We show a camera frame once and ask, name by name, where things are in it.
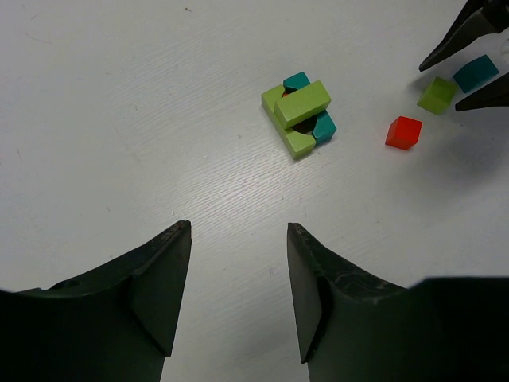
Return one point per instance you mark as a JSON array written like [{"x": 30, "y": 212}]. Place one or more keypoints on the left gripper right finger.
[{"x": 355, "y": 326}]

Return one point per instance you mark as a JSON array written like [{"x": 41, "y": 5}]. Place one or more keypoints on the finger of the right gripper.
[
  {"x": 495, "y": 94},
  {"x": 476, "y": 19}
]

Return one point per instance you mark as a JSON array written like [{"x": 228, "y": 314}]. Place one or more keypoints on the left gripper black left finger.
[{"x": 116, "y": 322}]

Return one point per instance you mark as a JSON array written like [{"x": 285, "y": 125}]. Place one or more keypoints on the teal arch block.
[{"x": 320, "y": 126}]

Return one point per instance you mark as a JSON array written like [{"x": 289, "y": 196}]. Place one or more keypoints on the green arch block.
[{"x": 297, "y": 144}]

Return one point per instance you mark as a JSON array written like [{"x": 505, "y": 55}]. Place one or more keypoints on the green rectangular block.
[{"x": 302, "y": 104}]

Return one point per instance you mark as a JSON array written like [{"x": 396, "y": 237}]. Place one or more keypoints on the teal cube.
[{"x": 475, "y": 73}]

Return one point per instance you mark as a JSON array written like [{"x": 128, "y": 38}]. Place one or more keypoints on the green cube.
[{"x": 437, "y": 95}]

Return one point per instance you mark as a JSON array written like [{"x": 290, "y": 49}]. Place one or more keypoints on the red cube front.
[{"x": 404, "y": 133}]

